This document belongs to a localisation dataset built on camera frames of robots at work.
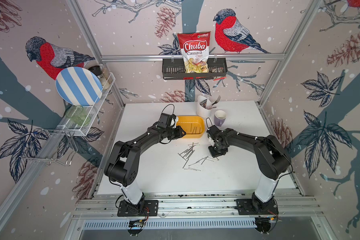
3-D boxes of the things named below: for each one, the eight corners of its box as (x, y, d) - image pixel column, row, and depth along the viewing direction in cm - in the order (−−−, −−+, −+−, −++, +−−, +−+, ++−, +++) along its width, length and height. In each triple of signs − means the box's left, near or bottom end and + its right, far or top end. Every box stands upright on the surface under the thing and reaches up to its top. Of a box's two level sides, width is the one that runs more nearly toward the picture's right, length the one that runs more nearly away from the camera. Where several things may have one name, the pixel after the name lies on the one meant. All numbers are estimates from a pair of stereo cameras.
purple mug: (214, 129, 106) (216, 122, 99) (212, 118, 113) (214, 110, 106) (225, 129, 106) (228, 122, 99) (222, 118, 113) (225, 110, 106)
